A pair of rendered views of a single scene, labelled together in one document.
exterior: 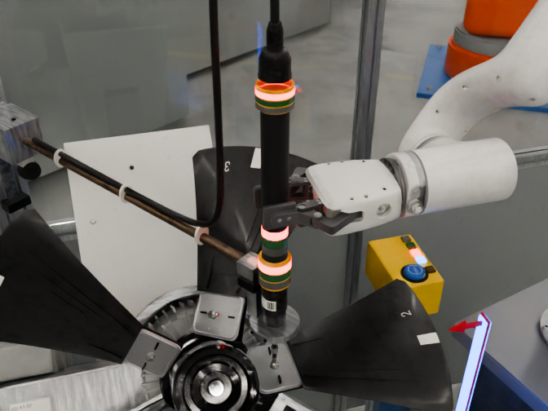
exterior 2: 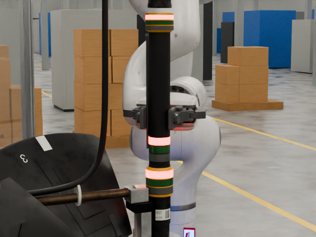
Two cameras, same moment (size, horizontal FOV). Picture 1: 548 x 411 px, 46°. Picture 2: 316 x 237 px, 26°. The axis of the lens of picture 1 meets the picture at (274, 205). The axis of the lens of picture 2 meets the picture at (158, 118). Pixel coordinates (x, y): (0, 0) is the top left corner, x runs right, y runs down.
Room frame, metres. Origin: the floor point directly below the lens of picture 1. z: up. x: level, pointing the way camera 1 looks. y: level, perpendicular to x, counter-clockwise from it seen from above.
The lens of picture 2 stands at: (0.19, 0.95, 1.61)
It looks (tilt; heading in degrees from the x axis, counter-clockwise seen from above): 8 degrees down; 296
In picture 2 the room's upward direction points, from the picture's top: straight up
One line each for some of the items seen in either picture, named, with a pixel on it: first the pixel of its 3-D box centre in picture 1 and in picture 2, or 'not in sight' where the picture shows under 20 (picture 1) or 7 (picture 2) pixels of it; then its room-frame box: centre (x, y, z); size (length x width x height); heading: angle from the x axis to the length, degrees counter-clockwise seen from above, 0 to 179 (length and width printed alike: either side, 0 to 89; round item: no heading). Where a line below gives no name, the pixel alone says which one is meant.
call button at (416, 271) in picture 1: (414, 271); not in sight; (0.99, -0.28, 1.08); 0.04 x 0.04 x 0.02
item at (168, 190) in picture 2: (274, 276); (159, 188); (0.65, 0.00, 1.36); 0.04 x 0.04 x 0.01
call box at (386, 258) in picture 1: (402, 278); not in sight; (1.03, -0.27, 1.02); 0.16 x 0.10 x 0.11; 15
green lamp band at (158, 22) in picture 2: (275, 95); (159, 22); (0.65, 0.00, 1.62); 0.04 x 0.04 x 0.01
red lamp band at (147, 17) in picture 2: (275, 89); (159, 17); (0.65, 0.00, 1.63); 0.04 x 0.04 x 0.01
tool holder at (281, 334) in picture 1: (268, 297); (154, 215); (0.66, 0.01, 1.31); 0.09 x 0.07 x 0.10; 51
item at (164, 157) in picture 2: (275, 245); (159, 156); (0.65, 0.00, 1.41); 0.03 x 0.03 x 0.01
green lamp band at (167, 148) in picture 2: (275, 237); (159, 148); (0.65, 0.00, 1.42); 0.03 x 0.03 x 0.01
